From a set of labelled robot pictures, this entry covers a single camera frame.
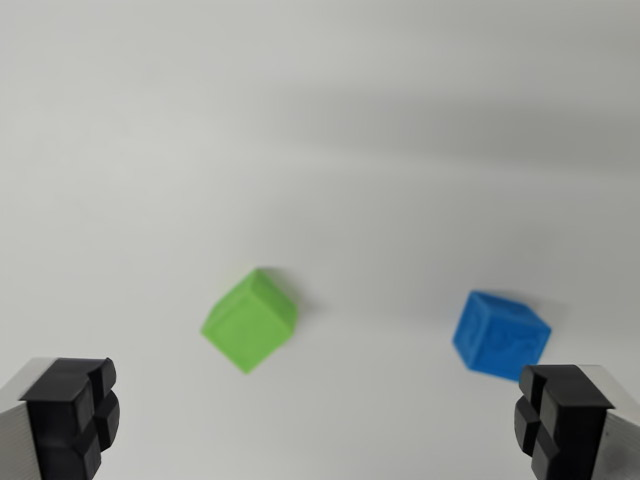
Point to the black-tipped silver gripper right finger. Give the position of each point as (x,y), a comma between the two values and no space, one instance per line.
(575,430)

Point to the green cube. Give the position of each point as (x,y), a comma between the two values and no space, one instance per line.
(247,325)

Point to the black-tipped silver gripper left finger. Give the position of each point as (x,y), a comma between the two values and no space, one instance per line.
(55,425)

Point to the blue embossed cube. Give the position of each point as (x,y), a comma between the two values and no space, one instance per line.
(495,335)

